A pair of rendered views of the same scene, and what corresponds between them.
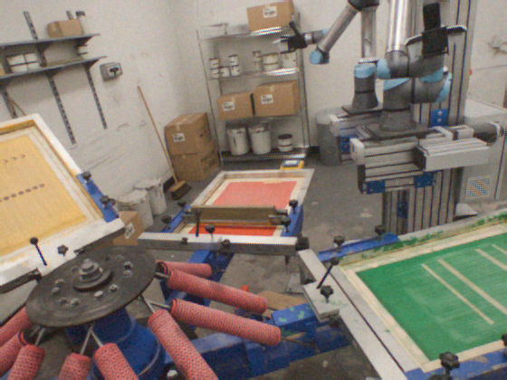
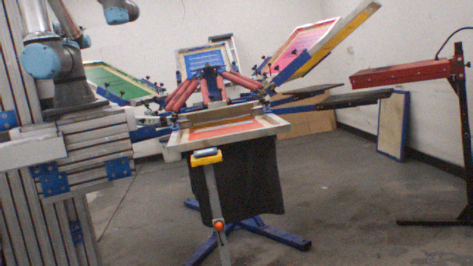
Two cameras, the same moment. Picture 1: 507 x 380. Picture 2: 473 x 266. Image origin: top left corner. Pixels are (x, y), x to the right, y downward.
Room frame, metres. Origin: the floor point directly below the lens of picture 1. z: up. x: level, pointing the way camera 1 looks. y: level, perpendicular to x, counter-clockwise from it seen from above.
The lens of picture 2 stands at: (3.79, -0.99, 1.31)
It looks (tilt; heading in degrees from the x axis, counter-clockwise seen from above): 9 degrees down; 153
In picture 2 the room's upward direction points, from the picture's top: 10 degrees counter-clockwise
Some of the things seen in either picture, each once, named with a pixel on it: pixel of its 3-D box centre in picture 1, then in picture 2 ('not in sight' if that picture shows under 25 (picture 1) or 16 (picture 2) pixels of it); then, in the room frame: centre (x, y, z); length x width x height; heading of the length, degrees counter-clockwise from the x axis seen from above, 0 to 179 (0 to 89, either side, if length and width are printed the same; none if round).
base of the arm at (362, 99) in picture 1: (364, 97); (72, 91); (2.10, -0.81, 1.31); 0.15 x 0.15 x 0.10
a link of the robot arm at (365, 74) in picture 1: (364, 76); (64, 60); (2.11, -0.81, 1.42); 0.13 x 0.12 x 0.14; 149
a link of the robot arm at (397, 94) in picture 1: (398, 90); not in sight; (1.61, -0.77, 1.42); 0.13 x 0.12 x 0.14; 61
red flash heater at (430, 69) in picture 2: not in sight; (403, 72); (1.84, 1.24, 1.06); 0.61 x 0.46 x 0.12; 38
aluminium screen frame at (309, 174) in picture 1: (246, 203); (224, 127); (1.69, -0.03, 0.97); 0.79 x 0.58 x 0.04; 158
